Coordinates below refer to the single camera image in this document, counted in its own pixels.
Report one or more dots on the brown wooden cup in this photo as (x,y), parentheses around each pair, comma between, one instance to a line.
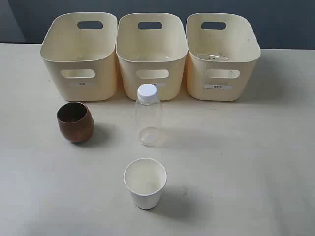
(75,122)

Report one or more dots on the right cream plastic bin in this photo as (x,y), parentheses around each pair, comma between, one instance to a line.
(223,51)

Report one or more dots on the white paper cup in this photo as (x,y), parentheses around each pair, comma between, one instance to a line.
(145,178)

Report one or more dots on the cream plastic bin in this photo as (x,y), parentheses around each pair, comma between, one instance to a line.
(223,51)
(151,48)
(79,51)

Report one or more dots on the left cream plastic bin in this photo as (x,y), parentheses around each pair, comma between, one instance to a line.
(79,51)

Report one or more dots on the middle cream plastic bin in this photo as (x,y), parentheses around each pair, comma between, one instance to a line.
(151,48)

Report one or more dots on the clear bottle white cap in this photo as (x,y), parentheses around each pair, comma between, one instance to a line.
(148,115)

